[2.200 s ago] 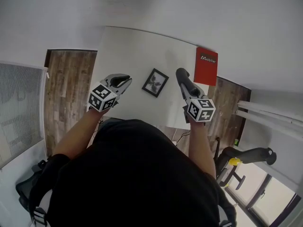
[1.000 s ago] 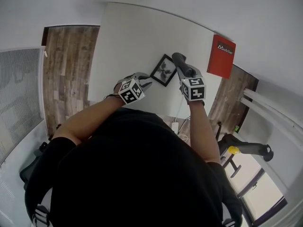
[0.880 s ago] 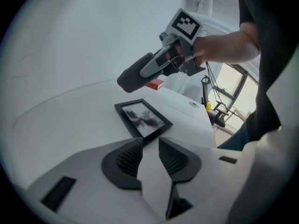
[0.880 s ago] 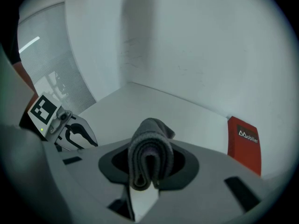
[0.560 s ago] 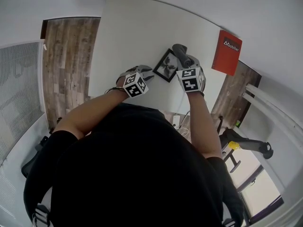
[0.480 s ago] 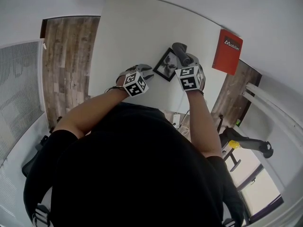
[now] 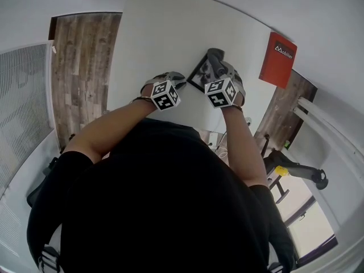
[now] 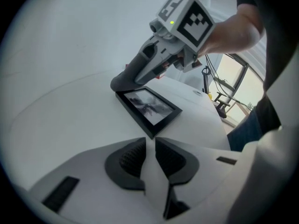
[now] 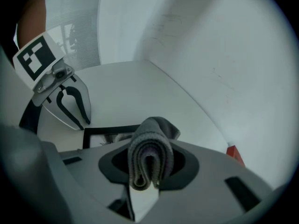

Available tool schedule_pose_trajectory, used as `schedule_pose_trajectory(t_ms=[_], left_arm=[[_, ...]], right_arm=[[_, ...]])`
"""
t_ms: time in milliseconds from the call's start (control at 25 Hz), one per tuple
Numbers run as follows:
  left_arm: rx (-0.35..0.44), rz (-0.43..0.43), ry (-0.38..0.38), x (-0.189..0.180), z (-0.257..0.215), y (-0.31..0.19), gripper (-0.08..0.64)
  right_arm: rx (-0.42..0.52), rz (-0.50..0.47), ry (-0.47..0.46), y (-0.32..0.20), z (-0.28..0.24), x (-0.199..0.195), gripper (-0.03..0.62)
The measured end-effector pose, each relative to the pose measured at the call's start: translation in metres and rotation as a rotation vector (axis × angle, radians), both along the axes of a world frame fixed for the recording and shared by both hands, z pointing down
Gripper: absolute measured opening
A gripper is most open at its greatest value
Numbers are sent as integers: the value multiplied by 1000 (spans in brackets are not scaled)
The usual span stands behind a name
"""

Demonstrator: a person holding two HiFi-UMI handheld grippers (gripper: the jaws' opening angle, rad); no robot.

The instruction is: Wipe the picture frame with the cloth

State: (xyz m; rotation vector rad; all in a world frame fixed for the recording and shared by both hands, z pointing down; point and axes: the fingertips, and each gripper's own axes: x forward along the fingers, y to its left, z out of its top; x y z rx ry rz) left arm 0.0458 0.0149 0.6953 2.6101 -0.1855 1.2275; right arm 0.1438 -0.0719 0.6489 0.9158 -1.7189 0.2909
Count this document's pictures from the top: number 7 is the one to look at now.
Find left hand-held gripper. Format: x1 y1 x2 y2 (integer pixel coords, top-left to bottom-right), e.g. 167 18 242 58
140 71 188 112

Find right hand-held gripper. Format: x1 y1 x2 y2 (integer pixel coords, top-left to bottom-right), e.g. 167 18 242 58
204 61 246 110

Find black framed picture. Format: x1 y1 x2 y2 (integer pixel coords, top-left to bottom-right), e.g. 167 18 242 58
187 52 217 92

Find person's left forearm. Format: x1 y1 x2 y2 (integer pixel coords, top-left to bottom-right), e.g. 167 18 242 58
61 95 154 164

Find person's right forearm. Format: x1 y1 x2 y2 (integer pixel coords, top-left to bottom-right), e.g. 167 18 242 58
220 105 270 188

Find white table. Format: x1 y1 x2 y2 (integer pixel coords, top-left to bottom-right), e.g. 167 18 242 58
107 0 300 133

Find red book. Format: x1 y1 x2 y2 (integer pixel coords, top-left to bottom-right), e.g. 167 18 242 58
258 32 298 90

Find white pipe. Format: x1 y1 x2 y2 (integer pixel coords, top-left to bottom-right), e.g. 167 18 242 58
297 95 364 155
293 104 364 169

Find black office chair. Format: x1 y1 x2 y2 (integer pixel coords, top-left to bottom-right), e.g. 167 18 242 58
26 156 61 208
260 148 329 205

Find person's black shirt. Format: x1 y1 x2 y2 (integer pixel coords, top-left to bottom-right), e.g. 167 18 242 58
27 118 297 273

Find dotted glass partition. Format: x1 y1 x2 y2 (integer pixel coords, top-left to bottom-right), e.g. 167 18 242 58
0 41 55 200

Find window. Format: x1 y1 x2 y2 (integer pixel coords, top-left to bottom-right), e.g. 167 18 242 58
285 177 340 267

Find black white striped shoe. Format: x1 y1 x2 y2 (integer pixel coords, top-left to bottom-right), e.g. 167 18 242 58
266 261 286 273
36 245 62 273

